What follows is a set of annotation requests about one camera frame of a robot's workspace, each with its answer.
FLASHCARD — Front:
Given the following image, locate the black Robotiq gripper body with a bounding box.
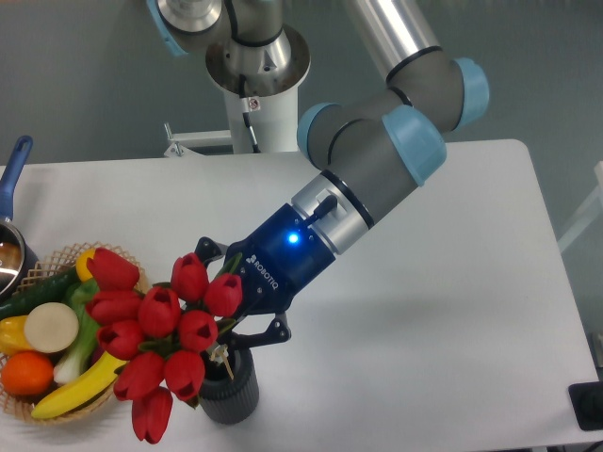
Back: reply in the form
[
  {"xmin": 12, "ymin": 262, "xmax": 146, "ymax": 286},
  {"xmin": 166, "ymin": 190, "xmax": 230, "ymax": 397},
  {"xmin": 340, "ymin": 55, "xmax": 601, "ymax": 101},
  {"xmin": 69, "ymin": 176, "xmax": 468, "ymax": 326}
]
[{"xmin": 226, "ymin": 204, "xmax": 334, "ymax": 316}]

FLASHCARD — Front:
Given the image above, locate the woven wicker basket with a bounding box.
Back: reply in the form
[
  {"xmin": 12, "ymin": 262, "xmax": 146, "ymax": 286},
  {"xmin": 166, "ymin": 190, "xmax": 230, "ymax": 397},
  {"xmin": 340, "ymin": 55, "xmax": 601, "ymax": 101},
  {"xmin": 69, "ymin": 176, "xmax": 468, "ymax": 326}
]
[{"xmin": 1, "ymin": 242, "xmax": 150, "ymax": 426}]

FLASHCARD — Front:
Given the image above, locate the white frame at right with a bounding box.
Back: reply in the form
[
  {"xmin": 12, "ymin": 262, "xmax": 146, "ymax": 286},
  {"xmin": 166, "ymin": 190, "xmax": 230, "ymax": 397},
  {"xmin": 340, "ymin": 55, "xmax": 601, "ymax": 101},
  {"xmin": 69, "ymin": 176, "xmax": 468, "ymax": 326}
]
[{"xmin": 557, "ymin": 161, "xmax": 602, "ymax": 253}]

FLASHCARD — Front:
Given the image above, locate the green cucumber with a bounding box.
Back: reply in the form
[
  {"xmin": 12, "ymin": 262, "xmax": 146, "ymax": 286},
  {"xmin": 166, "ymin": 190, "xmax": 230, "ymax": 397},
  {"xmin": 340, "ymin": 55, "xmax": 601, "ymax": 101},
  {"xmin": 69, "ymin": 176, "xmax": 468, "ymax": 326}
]
[{"xmin": 1, "ymin": 266, "xmax": 79, "ymax": 320}]

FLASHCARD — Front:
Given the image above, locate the yellow lemon squash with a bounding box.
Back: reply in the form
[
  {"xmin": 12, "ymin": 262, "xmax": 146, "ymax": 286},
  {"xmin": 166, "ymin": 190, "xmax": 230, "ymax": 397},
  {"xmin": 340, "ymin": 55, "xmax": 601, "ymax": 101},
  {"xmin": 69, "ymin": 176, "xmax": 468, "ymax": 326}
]
[{"xmin": 75, "ymin": 248, "xmax": 96, "ymax": 283}]

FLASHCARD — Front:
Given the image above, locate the beige round disc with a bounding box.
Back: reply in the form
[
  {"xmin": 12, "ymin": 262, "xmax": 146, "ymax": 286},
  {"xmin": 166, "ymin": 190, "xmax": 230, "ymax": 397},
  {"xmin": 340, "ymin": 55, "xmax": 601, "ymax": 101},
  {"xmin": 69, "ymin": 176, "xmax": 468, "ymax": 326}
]
[{"xmin": 24, "ymin": 302, "xmax": 79, "ymax": 353}]

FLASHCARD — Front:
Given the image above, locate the yellow bell pepper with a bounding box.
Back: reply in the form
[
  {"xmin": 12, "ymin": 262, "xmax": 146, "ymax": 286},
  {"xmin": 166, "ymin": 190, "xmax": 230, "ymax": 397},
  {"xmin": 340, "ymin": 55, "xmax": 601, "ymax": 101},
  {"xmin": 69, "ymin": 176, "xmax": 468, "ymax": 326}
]
[{"xmin": 0, "ymin": 315, "xmax": 33, "ymax": 356}]

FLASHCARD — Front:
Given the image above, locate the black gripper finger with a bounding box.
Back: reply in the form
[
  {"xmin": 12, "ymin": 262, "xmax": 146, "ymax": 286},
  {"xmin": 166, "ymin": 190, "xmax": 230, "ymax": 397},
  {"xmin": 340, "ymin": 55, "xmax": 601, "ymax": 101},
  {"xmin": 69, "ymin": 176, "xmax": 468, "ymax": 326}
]
[
  {"xmin": 194, "ymin": 236, "xmax": 228, "ymax": 264},
  {"xmin": 222, "ymin": 312, "xmax": 291, "ymax": 350}
]

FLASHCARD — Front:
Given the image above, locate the black device at table edge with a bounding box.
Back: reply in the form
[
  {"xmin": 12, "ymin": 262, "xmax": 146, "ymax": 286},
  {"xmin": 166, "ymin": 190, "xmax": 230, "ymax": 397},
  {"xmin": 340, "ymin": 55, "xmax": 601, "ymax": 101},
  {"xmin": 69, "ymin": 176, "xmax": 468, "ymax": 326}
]
[{"xmin": 568, "ymin": 381, "xmax": 603, "ymax": 431}]

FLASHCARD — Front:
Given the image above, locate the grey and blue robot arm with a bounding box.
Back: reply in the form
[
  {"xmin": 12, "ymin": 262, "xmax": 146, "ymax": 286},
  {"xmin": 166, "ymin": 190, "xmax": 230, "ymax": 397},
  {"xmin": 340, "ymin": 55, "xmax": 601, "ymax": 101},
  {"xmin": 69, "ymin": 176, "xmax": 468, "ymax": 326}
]
[{"xmin": 147, "ymin": 1, "xmax": 489, "ymax": 349}]

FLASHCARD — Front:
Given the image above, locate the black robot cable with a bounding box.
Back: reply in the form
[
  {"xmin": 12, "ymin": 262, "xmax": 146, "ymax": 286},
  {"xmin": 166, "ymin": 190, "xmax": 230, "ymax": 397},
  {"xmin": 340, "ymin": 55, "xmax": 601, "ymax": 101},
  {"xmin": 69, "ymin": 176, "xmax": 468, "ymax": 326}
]
[{"xmin": 238, "ymin": 73, "xmax": 262, "ymax": 154}]

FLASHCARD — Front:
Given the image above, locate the yellow banana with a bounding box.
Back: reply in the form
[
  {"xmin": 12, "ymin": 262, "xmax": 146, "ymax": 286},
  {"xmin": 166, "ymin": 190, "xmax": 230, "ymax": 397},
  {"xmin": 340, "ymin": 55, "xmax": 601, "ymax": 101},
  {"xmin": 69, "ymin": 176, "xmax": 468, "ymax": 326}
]
[{"xmin": 31, "ymin": 352, "xmax": 126, "ymax": 421}]

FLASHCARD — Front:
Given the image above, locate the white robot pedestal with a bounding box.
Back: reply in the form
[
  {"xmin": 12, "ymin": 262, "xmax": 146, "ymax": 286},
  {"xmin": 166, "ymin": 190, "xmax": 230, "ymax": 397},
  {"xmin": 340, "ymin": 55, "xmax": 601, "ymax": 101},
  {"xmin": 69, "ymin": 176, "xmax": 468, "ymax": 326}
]
[{"xmin": 165, "ymin": 24, "xmax": 310, "ymax": 156}]

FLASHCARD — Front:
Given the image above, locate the blue handled saucepan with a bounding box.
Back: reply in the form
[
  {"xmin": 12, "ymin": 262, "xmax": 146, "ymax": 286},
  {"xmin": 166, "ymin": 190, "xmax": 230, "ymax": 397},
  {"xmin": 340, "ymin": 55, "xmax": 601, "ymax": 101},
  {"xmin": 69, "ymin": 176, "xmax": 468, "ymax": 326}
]
[{"xmin": 1, "ymin": 136, "xmax": 38, "ymax": 302}]

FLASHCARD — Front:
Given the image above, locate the orange fruit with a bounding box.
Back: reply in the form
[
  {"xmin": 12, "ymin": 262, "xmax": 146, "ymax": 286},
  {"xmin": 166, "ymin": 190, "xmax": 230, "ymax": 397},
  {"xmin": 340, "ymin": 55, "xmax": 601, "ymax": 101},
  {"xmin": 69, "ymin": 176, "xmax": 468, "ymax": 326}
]
[{"xmin": 1, "ymin": 351, "xmax": 54, "ymax": 396}]

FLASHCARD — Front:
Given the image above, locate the dark grey ribbed vase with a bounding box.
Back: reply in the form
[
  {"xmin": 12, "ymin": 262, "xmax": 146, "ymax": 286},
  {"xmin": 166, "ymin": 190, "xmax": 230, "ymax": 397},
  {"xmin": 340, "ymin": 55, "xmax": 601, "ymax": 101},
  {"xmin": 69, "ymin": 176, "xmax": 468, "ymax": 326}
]
[{"xmin": 200, "ymin": 349, "xmax": 260, "ymax": 425}]

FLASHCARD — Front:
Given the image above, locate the red tulip bouquet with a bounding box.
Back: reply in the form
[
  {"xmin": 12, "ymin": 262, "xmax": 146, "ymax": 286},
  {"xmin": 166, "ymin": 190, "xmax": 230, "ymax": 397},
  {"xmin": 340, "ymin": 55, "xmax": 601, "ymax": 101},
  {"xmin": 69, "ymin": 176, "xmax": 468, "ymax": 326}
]
[{"xmin": 86, "ymin": 248, "xmax": 243, "ymax": 444}]

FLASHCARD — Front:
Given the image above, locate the green bok choy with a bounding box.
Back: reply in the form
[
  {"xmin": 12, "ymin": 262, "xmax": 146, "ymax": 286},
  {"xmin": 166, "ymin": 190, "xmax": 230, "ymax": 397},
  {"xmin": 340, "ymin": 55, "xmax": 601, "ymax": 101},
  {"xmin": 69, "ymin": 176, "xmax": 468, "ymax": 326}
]
[{"xmin": 54, "ymin": 279, "xmax": 99, "ymax": 386}]

